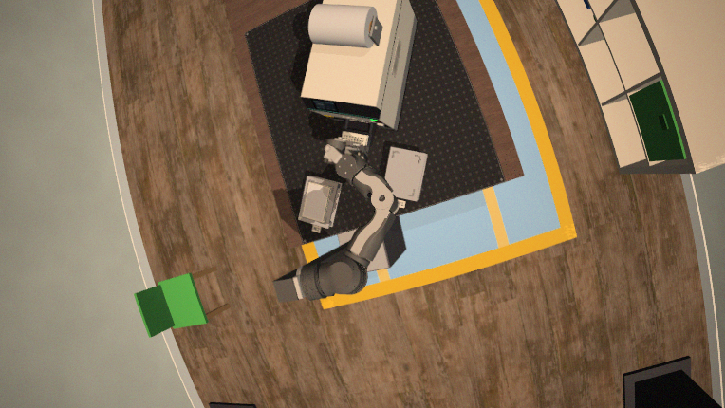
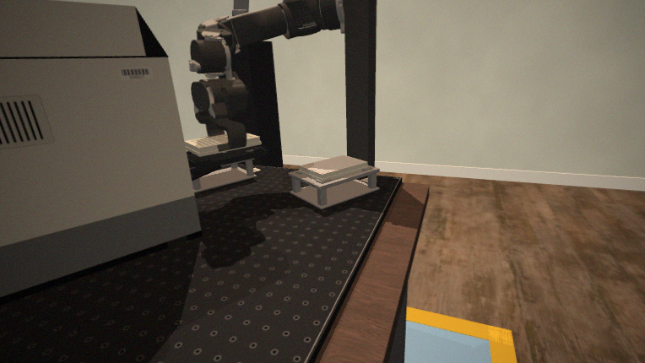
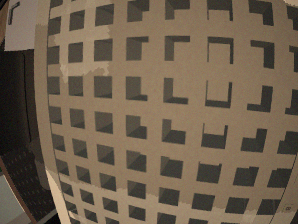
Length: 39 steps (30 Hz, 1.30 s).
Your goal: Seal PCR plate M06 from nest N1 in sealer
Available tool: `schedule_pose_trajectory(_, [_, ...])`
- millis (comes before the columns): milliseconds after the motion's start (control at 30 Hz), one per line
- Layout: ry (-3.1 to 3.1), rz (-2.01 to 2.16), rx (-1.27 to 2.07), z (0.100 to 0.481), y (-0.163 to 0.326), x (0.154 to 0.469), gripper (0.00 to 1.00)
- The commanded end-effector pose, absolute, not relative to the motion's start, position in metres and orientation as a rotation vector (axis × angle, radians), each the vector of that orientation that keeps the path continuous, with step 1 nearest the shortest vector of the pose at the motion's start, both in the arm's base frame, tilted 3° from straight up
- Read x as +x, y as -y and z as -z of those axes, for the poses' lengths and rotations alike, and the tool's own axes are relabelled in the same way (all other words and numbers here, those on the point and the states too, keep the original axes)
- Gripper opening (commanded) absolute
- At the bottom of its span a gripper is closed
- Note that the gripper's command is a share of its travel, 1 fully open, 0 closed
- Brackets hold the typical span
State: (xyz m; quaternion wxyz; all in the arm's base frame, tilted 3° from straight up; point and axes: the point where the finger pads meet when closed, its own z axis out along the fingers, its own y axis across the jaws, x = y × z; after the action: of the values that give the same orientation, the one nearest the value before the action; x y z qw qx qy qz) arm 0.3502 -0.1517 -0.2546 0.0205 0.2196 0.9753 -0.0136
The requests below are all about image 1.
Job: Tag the beige foil roll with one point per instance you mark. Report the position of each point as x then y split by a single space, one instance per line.
341 25

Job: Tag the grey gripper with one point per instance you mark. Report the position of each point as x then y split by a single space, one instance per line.
353 149

